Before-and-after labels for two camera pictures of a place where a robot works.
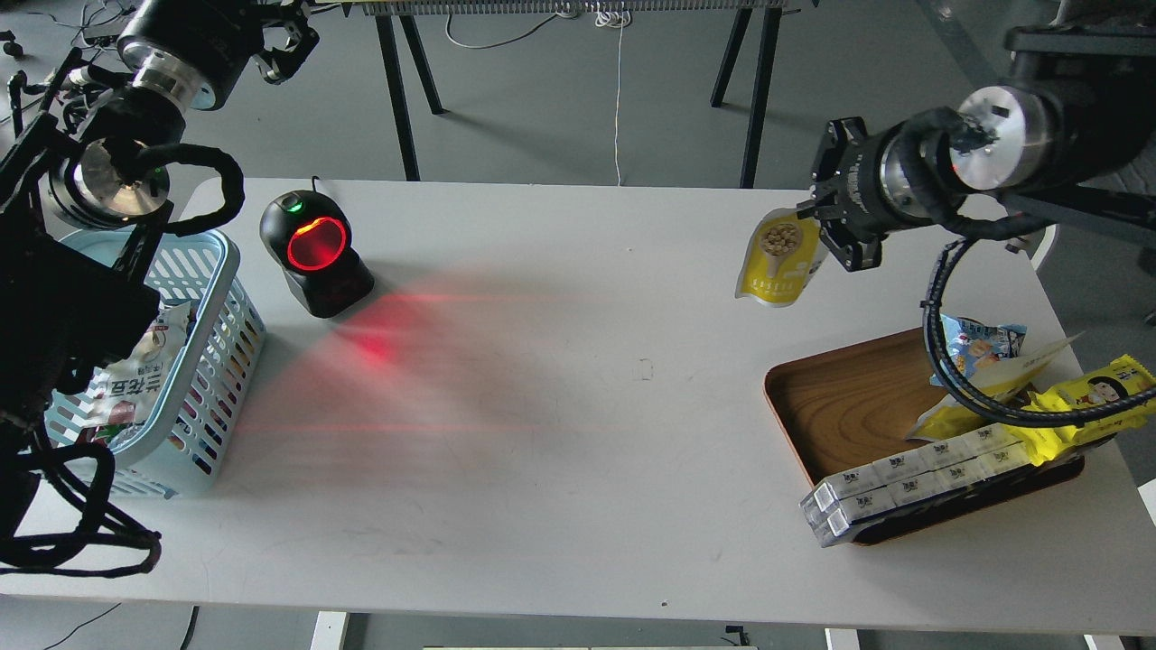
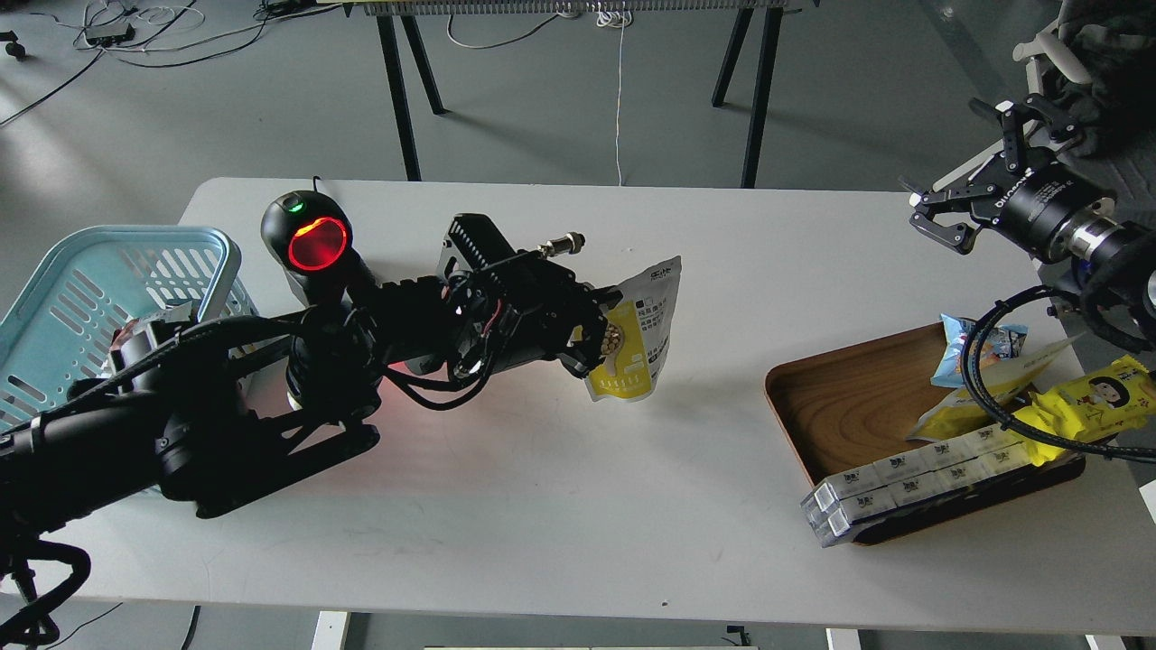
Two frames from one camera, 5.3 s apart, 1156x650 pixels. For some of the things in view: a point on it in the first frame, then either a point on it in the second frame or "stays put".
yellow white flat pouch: (955, 415) stays put
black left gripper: (191, 50) to (500, 304)
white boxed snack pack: (831, 506) stays put
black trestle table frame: (389, 12) stays put
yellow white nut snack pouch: (783, 252) to (637, 334)
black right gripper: (845, 198) to (1046, 204)
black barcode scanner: (309, 233) stays put
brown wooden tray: (841, 407) stays put
